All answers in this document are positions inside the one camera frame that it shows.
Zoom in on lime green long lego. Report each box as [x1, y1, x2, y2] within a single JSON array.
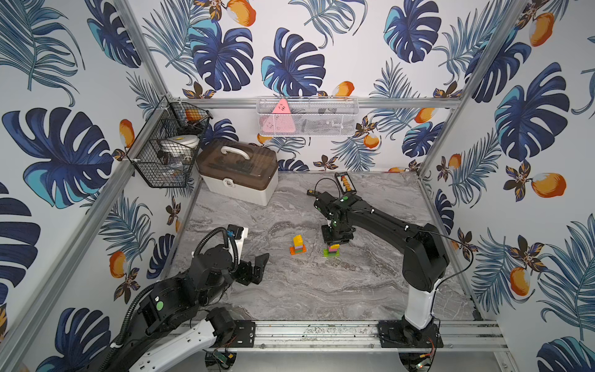
[[323, 250, 340, 258]]

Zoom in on white object in basket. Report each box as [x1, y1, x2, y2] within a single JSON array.
[[161, 135, 200, 154]]

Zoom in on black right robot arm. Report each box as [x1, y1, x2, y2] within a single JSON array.
[[307, 178, 466, 331]]

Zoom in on orange lego plate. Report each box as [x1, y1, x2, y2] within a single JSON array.
[[289, 246, 307, 255]]

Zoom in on black board yellow connectors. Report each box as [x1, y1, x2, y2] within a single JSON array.
[[333, 172, 356, 195]]

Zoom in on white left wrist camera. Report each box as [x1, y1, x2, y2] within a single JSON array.
[[227, 224, 249, 257]]

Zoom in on clear wall shelf tray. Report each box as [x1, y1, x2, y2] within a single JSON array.
[[256, 97, 360, 137]]

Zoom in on pink triangle card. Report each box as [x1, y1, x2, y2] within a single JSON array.
[[260, 99, 296, 135]]

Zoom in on black wire basket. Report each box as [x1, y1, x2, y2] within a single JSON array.
[[126, 97, 212, 189]]

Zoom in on white box brown lid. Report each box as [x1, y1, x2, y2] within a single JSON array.
[[197, 139, 278, 206]]

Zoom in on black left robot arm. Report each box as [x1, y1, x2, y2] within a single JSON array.
[[82, 225, 270, 371]]

